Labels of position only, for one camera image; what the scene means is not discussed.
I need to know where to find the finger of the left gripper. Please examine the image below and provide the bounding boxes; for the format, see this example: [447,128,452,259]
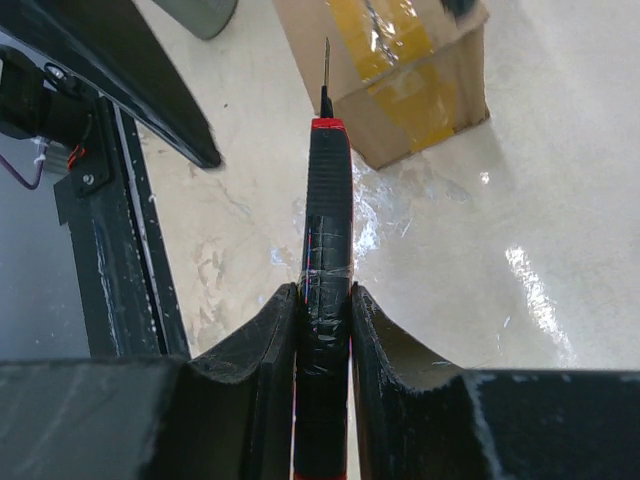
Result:
[1,0,221,168]

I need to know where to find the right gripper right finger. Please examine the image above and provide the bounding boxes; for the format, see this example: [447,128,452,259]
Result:
[352,284,463,479]

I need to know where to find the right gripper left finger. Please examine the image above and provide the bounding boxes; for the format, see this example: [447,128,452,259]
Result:
[190,283,296,479]

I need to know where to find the red black utility knife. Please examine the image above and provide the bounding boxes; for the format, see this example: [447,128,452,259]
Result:
[291,37,356,480]

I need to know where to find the brown cardboard express box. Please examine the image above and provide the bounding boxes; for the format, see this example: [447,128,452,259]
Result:
[274,0,490,170]

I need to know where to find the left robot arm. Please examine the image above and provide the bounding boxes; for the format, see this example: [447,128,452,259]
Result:
[1,1,222,169]

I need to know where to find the grey cylindrical bottle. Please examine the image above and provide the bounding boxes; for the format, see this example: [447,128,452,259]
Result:
[154,0,238,40]

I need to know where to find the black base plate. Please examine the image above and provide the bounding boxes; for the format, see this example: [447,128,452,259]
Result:
[54,97,191,359]

